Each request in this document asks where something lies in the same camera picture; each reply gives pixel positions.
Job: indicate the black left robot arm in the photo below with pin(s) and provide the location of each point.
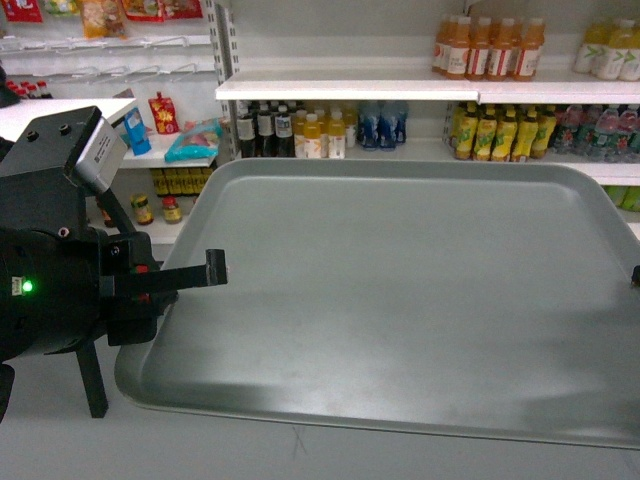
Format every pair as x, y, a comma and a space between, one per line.
59, 296

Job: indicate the white shelf with orange bottles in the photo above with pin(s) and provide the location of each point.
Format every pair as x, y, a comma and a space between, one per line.
561, 87

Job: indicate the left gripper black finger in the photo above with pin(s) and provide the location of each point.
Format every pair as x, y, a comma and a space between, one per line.
212, 273

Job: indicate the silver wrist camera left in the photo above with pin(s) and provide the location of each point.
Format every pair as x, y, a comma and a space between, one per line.
100, 159

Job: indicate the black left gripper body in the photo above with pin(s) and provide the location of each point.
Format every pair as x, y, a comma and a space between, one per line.
131, 301

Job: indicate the silver metal tray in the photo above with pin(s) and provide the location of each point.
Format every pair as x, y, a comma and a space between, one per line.
453, 298

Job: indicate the red pouch snack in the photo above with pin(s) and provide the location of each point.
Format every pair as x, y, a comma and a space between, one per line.
164, 114

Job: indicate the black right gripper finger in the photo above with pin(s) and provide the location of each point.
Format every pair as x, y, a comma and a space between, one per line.
635, 278

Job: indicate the blue snack packet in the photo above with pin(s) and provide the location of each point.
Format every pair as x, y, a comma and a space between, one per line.
137, 132

